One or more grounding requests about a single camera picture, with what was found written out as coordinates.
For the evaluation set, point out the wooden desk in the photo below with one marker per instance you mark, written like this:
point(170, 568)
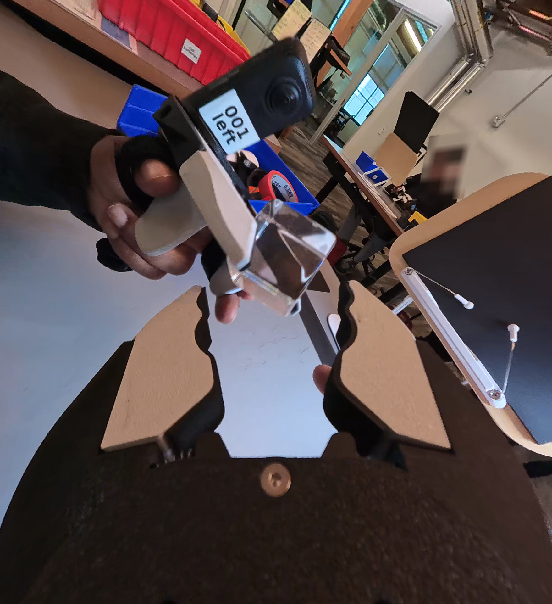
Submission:
point(115, 61)

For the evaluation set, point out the long desk with clutter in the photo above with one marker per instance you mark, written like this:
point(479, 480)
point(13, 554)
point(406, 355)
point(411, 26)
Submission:
point(361, 179)

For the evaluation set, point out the person's left forearm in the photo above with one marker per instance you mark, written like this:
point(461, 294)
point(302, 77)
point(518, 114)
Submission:
point(26, 137)

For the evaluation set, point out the person's right hand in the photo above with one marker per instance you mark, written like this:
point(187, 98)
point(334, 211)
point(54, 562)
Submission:
point(322, 377)

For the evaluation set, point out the small blue box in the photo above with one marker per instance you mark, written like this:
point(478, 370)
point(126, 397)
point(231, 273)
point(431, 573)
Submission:
point(368, 163)

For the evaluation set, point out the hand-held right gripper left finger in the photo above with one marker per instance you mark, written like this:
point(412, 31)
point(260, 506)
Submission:
point(163, 377)

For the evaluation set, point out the red ribbed plastic tote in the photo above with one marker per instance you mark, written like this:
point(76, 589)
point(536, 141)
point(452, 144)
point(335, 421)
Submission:
point(163, 23)

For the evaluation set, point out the red tape roll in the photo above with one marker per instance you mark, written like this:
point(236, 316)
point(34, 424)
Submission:
point(265, 179)

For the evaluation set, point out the person's left hand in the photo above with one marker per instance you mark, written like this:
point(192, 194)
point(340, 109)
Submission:
point(115, 222)

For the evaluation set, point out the black panel with plywood rim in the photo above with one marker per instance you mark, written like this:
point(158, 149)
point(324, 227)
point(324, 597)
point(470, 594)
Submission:
point(507, 264)

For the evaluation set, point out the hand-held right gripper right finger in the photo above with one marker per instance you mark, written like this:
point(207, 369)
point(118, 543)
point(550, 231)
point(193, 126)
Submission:
point(384, 377)

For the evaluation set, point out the whiteboard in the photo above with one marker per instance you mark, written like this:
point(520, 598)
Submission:
point(316, 37)

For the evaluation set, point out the blue plastic bin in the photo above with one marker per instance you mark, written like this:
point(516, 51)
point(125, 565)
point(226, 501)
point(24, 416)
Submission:
point(137, 113)

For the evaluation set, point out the white mounting rail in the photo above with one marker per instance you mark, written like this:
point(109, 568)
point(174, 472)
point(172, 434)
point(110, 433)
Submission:
point(450, 330)

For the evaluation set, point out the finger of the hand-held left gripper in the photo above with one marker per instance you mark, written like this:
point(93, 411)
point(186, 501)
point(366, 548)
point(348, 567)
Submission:
point(224, 283)
point(219, 212)

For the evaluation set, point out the metal ceiling duct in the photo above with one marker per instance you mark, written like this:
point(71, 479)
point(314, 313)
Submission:
point(469, 42)

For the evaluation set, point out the clear acrylic cube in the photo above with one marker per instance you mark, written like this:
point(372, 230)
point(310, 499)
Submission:
point(290, 250)

